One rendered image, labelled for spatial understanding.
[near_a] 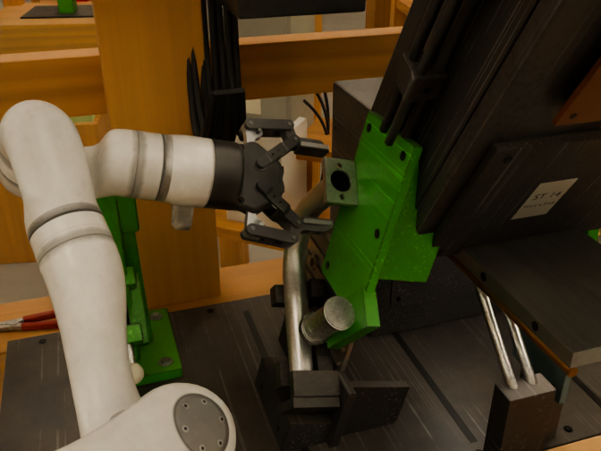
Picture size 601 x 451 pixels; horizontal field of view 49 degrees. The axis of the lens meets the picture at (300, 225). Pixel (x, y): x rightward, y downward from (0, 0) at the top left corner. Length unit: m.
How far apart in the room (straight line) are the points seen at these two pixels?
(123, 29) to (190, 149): 0.30
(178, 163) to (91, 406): 0.25
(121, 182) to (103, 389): 0.20
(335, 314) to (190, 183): 0.21
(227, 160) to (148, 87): 0.30
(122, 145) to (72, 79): 0.38
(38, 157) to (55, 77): 0.41
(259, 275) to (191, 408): 0.66
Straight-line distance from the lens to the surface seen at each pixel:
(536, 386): 0.80
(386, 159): 0.71
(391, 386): 0.84
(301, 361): 0.81
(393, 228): 0.70
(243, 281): 1.17
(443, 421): 0.89
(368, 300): 0.72
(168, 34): 0.95
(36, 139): 0.65
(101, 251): 0.61
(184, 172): 0.68
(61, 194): 0.64
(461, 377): 0.96
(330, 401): 0.81
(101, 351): 0.61
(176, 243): 1.06
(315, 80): 1.11
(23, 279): 3.02
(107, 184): 0.69
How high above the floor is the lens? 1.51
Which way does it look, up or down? 28 degrees down
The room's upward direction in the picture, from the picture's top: straight up
